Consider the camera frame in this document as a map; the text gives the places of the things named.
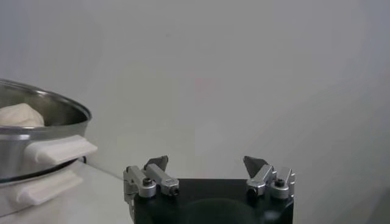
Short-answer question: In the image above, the perforated steel steamer basket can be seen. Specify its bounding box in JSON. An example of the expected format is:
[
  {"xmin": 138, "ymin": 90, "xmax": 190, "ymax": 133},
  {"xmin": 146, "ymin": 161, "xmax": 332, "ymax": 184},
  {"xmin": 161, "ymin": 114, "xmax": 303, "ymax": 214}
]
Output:
[{"xmin": 0, "ymin": 78, "xmax": 99, "ymax": 183}]

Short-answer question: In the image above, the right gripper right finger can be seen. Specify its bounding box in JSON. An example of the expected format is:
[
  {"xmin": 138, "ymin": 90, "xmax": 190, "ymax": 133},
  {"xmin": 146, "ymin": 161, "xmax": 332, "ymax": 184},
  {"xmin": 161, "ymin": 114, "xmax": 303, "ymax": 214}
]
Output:
[{"xmin": 243, "ymin": 155, "xmax": 296, "ymax": 200}]

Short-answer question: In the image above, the white electric cooker base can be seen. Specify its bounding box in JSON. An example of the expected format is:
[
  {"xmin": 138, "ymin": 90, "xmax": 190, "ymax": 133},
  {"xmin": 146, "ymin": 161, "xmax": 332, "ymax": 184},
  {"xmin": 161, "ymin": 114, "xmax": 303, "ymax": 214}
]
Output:
[{"xmin": 0, "ymin": 159, "xmax": 85, "ymax": 219}]

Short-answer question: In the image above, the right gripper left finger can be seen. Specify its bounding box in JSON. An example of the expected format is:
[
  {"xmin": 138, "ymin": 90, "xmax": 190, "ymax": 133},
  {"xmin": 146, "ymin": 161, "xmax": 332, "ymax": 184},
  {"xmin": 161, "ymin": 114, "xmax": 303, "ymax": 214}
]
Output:
[{"xmin": 123, "ymin": 155, "xmax": 180, "ymax": 203}]

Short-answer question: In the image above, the white steamed baozi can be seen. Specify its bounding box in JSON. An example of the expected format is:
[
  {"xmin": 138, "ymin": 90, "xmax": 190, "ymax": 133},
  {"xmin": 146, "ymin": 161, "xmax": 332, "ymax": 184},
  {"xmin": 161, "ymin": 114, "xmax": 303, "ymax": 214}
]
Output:
[{"xmin": 0, "ymin": 102, "xmax": 46, "ymax": 128}]

